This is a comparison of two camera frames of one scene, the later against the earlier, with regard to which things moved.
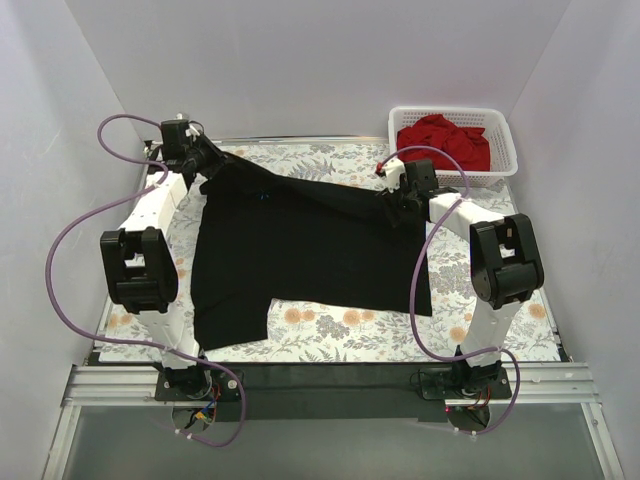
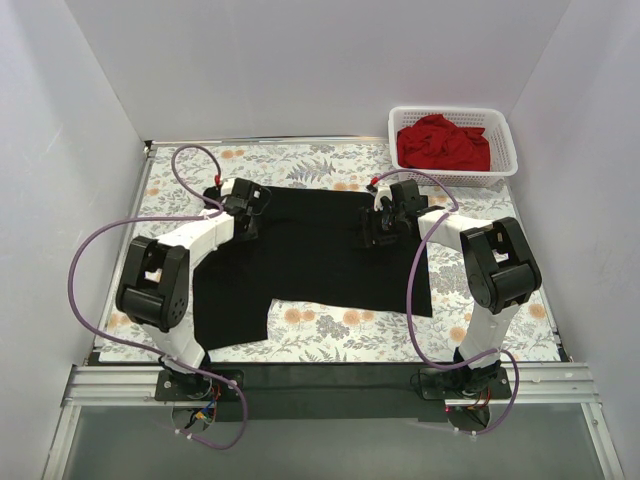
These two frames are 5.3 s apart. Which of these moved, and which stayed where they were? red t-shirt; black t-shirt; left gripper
Moved: left gripper
Stayed: black t-shirt; red t-shirt
